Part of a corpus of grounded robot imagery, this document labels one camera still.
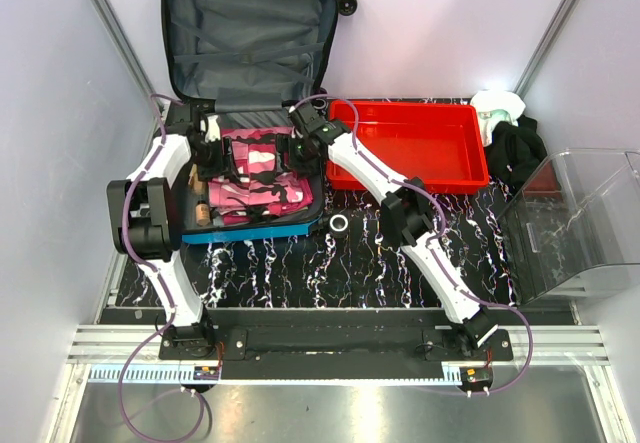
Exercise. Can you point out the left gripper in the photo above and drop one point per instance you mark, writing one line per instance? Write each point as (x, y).
(225, 166)

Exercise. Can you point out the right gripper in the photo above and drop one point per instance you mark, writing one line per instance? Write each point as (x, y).
(284, 145)

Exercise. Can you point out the pink camouflage garment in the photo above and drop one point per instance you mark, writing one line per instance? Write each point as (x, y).
(255, 156)

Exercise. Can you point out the blue hard-shell suitcase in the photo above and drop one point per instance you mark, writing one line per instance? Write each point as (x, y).
(248, 62)

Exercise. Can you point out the magenta cloth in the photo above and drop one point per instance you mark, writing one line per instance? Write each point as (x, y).
(258, 203)

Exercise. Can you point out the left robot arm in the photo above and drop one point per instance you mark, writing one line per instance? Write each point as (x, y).
(147, 226)

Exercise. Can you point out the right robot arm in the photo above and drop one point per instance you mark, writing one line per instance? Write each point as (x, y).
(405, 219)

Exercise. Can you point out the beige foundation bottle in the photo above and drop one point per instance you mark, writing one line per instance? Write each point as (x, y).
(202, 211)

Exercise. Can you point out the red plastic bin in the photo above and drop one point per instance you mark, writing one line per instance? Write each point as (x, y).
(439, 143)

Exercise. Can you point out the white cloth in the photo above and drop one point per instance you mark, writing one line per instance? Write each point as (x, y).
(493, 107)

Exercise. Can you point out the black cloth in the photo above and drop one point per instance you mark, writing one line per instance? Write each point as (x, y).
(516, 152)

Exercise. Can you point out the clear plastic container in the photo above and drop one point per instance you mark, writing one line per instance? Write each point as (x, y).
(572, 231)

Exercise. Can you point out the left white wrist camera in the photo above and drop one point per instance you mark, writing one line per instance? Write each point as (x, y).
(212, 129)

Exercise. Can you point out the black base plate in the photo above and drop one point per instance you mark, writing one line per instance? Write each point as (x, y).
(321, 369)

